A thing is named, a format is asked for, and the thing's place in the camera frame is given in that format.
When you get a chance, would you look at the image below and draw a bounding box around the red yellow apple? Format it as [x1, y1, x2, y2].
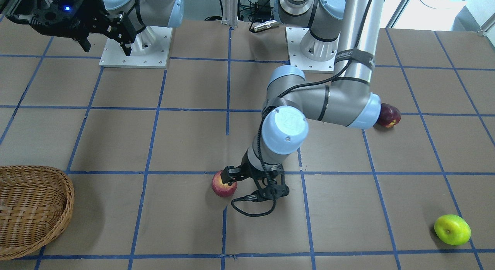
[211, 170, 237, 198]

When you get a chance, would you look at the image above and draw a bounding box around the dark red apple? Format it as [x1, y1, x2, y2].
[376, 103, 402, 128]

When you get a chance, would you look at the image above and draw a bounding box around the green apple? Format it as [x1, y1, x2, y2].
[434, 215, 471, 246]

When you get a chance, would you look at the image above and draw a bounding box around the wicker basket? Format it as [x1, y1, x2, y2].
[0, 165, 75, 261]

